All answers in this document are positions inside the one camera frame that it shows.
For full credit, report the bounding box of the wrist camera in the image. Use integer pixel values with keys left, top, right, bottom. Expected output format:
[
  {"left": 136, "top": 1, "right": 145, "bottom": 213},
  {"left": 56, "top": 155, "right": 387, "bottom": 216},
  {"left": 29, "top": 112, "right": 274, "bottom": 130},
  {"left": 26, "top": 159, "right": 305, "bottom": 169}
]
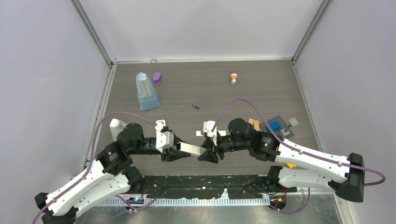
[
  {"left": 155, "top": 119, "right": 174, "bottom": 153},
  {"left": 203, "top": 120, "right": 217, "bottom": 146}
]

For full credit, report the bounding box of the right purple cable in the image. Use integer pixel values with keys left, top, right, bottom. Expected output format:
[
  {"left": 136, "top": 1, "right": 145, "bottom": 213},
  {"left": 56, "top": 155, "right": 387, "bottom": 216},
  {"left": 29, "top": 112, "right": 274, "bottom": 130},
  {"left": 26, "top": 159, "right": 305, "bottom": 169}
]
[{"left": 211, "top": 98, "right": 386, "bottom": 215}]

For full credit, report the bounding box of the purple plastic cap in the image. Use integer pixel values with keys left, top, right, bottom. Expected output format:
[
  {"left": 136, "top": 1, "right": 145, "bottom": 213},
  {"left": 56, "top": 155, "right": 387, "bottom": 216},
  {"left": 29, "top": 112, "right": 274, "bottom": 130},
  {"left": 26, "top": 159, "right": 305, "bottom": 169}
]
[{"left": 152, "top": 72, "right": 162, "bottom": 84}]

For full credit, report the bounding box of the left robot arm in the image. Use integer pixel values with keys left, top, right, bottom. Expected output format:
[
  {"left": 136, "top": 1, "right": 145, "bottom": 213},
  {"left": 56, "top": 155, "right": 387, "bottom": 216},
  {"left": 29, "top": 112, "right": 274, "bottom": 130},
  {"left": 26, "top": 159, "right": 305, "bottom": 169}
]
[{"left": 35, "top": 120, "right": 191, "bottom": 224}]

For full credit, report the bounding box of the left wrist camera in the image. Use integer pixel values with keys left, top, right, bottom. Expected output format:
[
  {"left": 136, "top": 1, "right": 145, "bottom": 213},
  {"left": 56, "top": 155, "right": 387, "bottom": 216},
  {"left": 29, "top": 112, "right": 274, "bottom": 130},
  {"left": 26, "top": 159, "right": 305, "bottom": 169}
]
[{"left": 155, "top": 119, "right": 174, "bottom": 153}]

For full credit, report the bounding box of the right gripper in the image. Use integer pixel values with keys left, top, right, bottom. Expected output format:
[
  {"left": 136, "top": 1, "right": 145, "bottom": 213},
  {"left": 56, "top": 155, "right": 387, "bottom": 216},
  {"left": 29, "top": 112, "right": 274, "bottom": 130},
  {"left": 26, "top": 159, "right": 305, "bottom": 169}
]
[{"left": 198, "top": 131, "right": 250, "bottom": 163}]

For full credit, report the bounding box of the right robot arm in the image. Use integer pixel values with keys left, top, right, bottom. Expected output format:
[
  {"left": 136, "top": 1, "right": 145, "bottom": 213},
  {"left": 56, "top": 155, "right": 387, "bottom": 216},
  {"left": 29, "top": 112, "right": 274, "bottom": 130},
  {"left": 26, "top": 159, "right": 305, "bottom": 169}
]
[{"left": 198, "top": 118, "right": 365, "bottom": 203}]

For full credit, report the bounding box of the blue lego brick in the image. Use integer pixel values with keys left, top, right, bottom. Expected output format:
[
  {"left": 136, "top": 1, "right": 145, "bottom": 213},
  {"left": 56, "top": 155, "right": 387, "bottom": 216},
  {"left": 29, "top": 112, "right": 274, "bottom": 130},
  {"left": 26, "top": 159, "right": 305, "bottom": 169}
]
[{"left": 269, "top": 121, "right": 281, "bottom": 131}]

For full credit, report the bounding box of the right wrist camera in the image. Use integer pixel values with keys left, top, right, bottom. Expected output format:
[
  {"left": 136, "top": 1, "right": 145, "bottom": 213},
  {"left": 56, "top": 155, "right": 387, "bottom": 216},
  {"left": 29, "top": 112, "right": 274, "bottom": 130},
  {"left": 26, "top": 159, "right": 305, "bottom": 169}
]
[{"left": 203, "top": 120, "right": 217, "bottom": 146}]

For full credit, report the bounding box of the small grey lego piece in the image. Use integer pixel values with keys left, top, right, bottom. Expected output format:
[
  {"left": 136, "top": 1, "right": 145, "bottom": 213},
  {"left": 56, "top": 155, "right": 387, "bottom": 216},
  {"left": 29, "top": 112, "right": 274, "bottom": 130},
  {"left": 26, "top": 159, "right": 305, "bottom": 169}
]
[{"left": 281, "top": 124, "right": 293, "bottom": 136}]

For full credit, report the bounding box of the right wooden block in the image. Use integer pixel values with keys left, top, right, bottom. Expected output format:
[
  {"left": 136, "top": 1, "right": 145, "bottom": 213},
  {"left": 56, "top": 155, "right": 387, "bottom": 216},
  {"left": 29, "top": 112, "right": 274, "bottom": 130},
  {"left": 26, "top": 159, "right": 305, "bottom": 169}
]
[{"left": 253, "top": 120, "right": 261, "bottom": 131}]

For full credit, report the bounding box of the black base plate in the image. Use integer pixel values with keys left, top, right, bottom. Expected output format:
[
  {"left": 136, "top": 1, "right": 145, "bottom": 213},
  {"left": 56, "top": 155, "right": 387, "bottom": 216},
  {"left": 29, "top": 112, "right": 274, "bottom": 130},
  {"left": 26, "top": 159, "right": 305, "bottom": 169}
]
[{"left": 127, "top": 175, "right": 297, "bottom": 199}]

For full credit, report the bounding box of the yellow triangular tool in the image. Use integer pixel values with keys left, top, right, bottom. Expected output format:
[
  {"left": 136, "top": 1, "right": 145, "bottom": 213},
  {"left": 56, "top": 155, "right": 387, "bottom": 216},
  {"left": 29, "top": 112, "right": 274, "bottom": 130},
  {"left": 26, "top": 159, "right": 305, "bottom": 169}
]
[{"left": 286, "top": 163, "right": 297, "bottom": 168}]

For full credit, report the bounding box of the small toy figurine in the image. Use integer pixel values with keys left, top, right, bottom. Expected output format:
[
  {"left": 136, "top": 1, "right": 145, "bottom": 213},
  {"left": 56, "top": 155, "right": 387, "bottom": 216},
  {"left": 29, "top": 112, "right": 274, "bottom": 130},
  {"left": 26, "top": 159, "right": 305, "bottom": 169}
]
[{"left": 230, "top": 70, "right": 238, "bottom": 84}]

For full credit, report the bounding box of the blue metronome in plastic wrap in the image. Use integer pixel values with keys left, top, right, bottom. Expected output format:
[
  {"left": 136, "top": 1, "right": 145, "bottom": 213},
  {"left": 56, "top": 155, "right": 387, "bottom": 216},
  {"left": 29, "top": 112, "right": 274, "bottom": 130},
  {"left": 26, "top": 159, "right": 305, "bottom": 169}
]
[{"left": 136, "top": 72, "right": 160, "bottom": 111}]

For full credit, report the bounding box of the grey lego baseplate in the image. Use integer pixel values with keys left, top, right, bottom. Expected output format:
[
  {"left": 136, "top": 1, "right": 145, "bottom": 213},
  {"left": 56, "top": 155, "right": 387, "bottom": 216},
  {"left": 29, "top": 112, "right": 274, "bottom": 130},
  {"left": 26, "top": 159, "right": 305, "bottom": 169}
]
[{"left": 267, "top": 116, "right": 295, "bottom": 139}]

